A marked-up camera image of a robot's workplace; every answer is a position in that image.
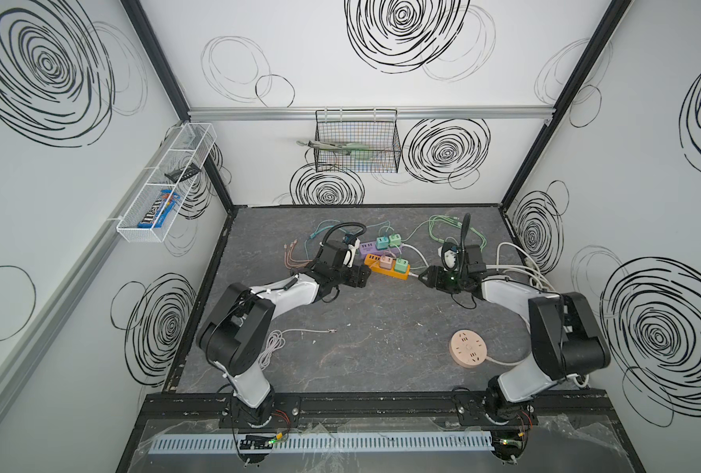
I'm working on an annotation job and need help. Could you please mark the brown thin cable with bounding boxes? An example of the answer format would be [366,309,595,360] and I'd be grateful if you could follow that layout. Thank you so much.
[283,238,316,273]

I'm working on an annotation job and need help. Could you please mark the purple power strip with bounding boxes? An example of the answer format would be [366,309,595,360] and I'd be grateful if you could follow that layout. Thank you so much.
[359,242,402,257]

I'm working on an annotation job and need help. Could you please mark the teal multi-head charging cable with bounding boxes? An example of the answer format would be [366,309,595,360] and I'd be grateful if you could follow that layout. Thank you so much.
[305,220,394,244]

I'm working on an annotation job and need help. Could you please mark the orange power strip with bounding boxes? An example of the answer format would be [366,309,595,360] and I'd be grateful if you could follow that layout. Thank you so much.
[364,254,411,281]

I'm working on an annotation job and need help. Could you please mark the pink charger adapter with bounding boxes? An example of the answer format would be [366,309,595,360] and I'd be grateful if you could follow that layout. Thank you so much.
[379,256,395,270]

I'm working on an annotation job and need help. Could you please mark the green thin cable bundle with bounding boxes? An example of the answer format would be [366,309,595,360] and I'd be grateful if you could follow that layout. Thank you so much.
[402,215,464,250]

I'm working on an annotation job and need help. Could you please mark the light green charger adapter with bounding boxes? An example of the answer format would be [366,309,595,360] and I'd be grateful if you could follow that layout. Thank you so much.
[389,234,402,248]
[394,258,409,274]

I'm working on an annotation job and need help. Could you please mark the round pink power socket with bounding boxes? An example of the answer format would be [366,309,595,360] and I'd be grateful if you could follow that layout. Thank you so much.
[449,329,487,369]

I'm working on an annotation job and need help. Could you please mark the white thin charging cable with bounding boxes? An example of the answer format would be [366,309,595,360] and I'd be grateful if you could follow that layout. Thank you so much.
[257,327,338,372]

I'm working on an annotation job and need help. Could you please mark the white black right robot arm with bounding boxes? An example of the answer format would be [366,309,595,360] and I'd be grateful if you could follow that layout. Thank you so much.
[418,242,612,422]

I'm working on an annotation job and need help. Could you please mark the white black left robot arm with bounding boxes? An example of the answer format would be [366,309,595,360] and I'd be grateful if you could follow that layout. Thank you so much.
[197,238,371,414]

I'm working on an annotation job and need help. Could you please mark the left black corrugated conduit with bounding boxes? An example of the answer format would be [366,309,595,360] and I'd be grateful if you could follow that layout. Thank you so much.
[321,222,367,246]

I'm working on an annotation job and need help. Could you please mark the green tongs in basket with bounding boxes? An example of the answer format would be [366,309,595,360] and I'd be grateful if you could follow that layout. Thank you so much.
[296,140,381,164]

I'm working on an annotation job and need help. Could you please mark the black remote control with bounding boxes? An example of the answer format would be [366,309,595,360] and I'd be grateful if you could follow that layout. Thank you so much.
[164,163,201,184]

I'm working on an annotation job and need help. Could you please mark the blue candy packet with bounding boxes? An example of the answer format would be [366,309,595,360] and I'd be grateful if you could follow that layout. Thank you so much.
[137,189,179,229]

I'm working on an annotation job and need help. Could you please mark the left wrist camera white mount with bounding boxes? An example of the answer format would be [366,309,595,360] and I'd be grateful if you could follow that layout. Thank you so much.
[342,236,360,253]

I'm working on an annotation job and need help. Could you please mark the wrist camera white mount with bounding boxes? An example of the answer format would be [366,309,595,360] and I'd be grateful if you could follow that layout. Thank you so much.
[439,242,460,270]
[342,236,360,253]

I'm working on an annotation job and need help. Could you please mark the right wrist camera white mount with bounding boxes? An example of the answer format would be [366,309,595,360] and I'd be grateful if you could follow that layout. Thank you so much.
[439,242,460,270]

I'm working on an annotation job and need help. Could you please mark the white coiled power cable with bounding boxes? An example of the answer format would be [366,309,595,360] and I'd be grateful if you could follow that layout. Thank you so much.
[485,240,591,388]

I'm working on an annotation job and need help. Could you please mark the white power strip cable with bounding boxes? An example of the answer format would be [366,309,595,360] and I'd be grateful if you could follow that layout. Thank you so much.
[402,243,429,270]

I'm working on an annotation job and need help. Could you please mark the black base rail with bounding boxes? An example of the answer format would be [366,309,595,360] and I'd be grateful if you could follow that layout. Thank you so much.
[136,388,616,429]

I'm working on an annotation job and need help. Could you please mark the black wire wall basket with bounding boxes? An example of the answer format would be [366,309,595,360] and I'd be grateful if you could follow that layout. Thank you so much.
[311,108,403,173]

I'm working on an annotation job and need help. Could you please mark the white slotted cable duct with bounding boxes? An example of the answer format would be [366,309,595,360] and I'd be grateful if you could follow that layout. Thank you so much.
[149,431,494,455]

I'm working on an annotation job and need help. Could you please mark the white wire wall shelf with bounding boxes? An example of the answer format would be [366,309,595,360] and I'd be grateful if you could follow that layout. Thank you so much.
[116,122,216,244]

